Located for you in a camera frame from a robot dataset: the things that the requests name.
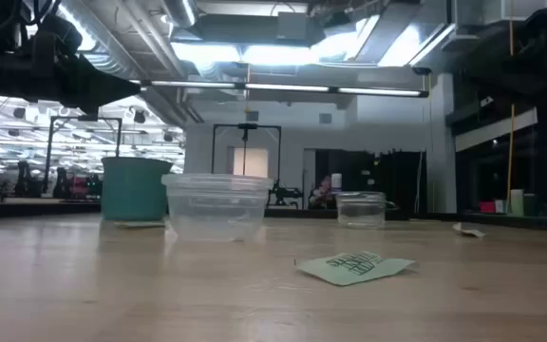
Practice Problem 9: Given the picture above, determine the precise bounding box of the black frame stand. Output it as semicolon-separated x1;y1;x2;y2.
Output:
43;115;123;194
210;123;283;178

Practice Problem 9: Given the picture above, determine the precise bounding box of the black overhead light bar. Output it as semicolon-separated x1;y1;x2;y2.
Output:
130;79;430;99

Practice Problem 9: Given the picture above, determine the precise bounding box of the person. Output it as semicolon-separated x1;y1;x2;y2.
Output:
309;175;339;210

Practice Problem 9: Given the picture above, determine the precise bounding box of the dark green cup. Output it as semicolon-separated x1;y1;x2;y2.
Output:
523;193;540;218

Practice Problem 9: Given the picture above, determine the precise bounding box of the clear plastic container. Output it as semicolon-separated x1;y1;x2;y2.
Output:
160;173;274;242

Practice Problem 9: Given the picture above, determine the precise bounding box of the yellow cable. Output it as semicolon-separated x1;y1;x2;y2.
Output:
504;0;517;215

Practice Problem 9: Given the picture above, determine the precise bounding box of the small glass jar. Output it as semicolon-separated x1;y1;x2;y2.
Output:
334;191;400;230

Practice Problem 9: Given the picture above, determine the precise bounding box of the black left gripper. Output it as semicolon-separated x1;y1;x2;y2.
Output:
28;13;141;116

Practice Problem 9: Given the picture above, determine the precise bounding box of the teal plastic cup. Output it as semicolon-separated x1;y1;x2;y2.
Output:
101;156;174;222

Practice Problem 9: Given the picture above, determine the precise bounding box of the light green cup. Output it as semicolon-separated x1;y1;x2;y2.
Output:
510;188;525;216

